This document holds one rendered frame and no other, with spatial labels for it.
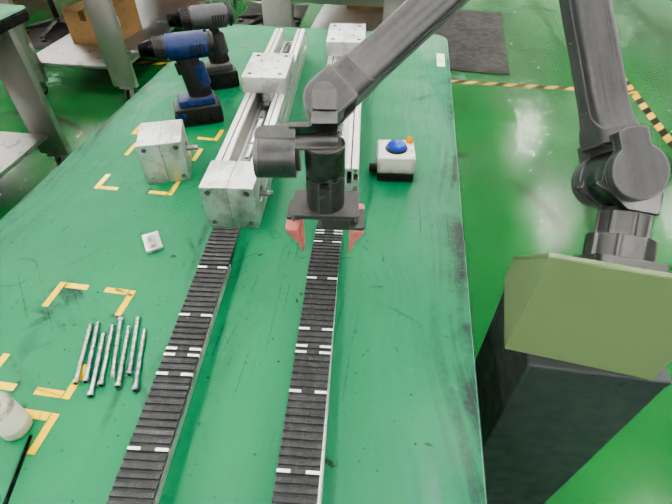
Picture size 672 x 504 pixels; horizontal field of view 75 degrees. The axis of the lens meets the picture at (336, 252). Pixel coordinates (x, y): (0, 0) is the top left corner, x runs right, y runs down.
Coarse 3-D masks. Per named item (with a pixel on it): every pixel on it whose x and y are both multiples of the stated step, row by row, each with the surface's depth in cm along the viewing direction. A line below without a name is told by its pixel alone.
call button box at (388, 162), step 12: (384, 144) 97; (408, 144) 97; (384, 156) 94; (396, 156) 94; (408, 156) 94; (372, 168) 99; (384, 168) 95; (396, 168) 95; (408, 168) 95; (384, 180) 97; (396, 180) 97; (408, 180) 97
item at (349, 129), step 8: (328, 56) 127; (336, 56) 127; (360, 104) 106; (360, 112) 103; (344, 120) 108; (352, 120) 100; (360, 120) 100; (344, 128) 105; (352, 128) 97; (344, 136) 103; (352, 136) 95; (352, 144) 93; (352, 152) 90; (352, 160) 88; (352, 168) 86; (352, 176) 87; (352, 184) 89
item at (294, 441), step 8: (288, 440) 54; (296, 440) 54; (304, 440) 54; (312, 440) 53; (320, 440) 53; (280, 448) 53; (288, 448) 53; (296, 448) 53; (304, 448) 53; (312, 448) 53; (320, 448) 53
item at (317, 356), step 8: (296, 352) 62; (304, 352) 62; (312, 352) 62; (320, 352) 62; (328, 352) 62; (296, 360) 62; (304, 360) 61; (312, 360) 61; (320, 360) 61; (328, 360) 61
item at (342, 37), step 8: (336, 24) 135; (344, 24) 135; (352, 24) 135; (360, 24) 135; (328, 32) 130; (336, 32) 130; (344, 32) 130; (352, 32) 130; (360, 32) 130; (328, 40) 125; (336, 40) 125; (344, 40) 125; (352, 40) 125; (360, 40) 125; (328, 48) 126; (336, 48) 125; (344, 48) 125; (352, 48) 125
